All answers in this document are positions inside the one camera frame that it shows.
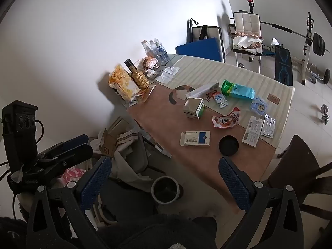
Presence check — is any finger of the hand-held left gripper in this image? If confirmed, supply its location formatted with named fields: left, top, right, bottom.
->
left=56, top=134, right=89, bottom=151
left=49, top=145, right=94, bottom=166

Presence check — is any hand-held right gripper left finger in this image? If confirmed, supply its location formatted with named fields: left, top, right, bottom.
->
left=26, top=156, right=112, bottom=249

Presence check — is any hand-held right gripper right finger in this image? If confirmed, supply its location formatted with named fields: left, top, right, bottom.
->
left=218, top=156, right=304, bottom=249

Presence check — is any white trash bin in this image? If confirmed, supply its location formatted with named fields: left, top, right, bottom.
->
left=151, top=176, right=182, bottom=204

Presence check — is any blue clear cartoon packet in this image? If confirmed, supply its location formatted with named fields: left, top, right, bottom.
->
left=250, top=97, right=268, bottom=116

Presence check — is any green blue packet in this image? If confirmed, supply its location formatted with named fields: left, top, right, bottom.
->
left=221, top=80, right=255, bottom=100

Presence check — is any long white box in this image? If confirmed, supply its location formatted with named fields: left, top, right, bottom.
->
left=185, top=82, right=220, bottom=100

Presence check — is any pink white patterned bag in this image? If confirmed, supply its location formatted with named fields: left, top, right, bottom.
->
left=58, top=167, right=86, bottom=184

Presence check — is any dark grey seat cushion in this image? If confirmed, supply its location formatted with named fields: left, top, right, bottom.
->
left=99, top=179, right=161, bottom=221

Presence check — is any brown cardboard box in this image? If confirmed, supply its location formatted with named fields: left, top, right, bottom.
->
left=99, top=128, right=122, bottom=157

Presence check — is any white cloth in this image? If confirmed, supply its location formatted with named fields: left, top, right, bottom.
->
left=114, top=132, right=153, bottom=192

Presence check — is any black round lid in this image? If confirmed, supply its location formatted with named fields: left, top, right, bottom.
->
left=218, top=135, right=239, bottom=156

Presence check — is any flat cardboard sheet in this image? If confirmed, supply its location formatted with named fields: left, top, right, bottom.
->
left=107, top=117, right=133, bottom=135

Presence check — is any folded striped beige cloth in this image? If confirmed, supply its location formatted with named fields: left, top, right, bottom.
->
left=115, top=131, right=142, bottom=148

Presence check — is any flat white paper box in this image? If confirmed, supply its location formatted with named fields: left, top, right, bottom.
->
left=242, top=116, right=264, bottom=147

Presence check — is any grey chair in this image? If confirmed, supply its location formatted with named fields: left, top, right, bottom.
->
left=111, top=131, right=166, bottom=177

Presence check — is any white blue medicine box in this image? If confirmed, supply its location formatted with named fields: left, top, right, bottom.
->
left=179, top=131, right=211, bottom=147

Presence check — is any red white wrapper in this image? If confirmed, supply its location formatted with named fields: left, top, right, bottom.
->
left=212, top=107, right=242, bottom=129

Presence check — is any silver blister pack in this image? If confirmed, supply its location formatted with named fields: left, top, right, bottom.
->
left=261, top=114, right=277, bottom=138

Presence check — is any dark brown chair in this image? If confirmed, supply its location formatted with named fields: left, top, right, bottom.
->
left=262, top=134, right=332, bottom=239

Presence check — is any yellow snack bag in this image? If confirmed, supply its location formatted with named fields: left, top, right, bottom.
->
left=108, top=64, right=142, bottom=101

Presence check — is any person's black fleece clothing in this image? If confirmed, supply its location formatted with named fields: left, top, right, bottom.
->
left=0, top=214, right=217, bottom=249

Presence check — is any small blue white carton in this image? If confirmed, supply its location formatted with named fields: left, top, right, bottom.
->
left=213, top=93, right=229, bottom=109

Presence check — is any white green medicine box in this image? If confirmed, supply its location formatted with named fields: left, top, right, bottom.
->
left=183, top=97, right=205, bottom=120

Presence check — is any gold grenade-shaped bottle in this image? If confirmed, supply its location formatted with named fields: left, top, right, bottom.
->
left=124, top=59, right=150, bottom=90

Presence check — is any pink tablecloth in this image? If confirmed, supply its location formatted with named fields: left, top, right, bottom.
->
left=126, top=54, right=295, bottom=200

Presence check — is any round patterned coaster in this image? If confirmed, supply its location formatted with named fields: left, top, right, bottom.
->
left=168, top=85, right=194, bottom=105

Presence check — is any orange white snack packet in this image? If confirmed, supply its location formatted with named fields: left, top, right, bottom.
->
left=141, top=56, right=159, bottom=69

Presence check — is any clear plastic packaging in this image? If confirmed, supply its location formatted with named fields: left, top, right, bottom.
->
left=156, top=67, right=180, bottom=83

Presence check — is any chrome dumbbell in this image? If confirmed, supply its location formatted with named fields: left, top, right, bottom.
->
left=320, top=104, right=332, bottom=125

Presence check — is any clear plastic water bottle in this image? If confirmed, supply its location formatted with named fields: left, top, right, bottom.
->
left=155, top=38, right=168, bottom=60
left=150, top=41, right=160, bottom=60
left=141, top=40, right=152, bottom=57

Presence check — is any black weight bench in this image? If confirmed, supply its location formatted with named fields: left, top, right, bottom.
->
left=262, top=44, right=295, bottom=87

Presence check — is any curl bar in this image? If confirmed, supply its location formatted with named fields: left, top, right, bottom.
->
left=307, top=63, right=332, bottom=85

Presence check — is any blue board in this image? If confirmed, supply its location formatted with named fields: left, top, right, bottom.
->
left=175, top=38, right=226, bottom=63

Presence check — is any white barbell rack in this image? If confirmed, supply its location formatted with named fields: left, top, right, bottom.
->
left=293, top=12, right=315, bottom=86

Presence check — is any black framed white chair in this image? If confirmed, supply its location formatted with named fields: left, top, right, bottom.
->
left=190, top=25, right=225, bottom=57

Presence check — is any folded black stand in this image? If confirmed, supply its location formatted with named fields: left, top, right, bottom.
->
left=186, top=19, right=198, bottom=43

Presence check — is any white padded chair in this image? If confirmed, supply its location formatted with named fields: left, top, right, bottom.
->
left=228, top=10, right=264, bottom=74

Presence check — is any barbell with black plates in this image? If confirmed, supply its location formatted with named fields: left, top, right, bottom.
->
left=259, top=21, right=326, bottom=56

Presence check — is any black cable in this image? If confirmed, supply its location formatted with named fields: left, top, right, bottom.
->
left=34, top=119, right=44, bottom=144

